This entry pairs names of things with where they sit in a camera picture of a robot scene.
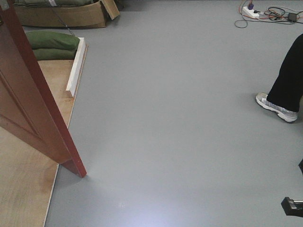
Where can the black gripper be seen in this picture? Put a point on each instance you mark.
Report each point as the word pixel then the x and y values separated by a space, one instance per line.
pixel 292 207

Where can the brown wooden door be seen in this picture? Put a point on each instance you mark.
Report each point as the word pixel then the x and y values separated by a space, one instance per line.
pixel 27 107

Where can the silver white right sneaker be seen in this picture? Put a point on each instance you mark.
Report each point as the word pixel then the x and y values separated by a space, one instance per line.
pixel 284 114

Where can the person right leg black trousers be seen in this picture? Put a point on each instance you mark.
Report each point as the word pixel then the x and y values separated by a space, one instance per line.
pixel 287 89

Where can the black power adapter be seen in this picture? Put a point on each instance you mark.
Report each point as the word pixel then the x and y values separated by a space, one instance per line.
pixel 293 17

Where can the white power strip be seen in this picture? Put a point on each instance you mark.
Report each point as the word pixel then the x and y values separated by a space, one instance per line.
pixel 249 13

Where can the plywood platform left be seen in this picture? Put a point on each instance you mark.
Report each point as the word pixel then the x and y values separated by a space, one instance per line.
pixel 26 175

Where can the open flattened cardboard box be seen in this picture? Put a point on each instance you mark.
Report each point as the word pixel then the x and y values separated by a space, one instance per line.
pixel 89 16

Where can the lower green sandbag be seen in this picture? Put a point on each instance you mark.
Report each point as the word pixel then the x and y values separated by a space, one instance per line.
pixel 54 54

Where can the green sandbag on platform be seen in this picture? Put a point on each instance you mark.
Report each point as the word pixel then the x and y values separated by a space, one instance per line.
pixel 52 40

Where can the large olive woven sack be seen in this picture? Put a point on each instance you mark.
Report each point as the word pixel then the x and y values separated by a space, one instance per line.
pixel 53 3

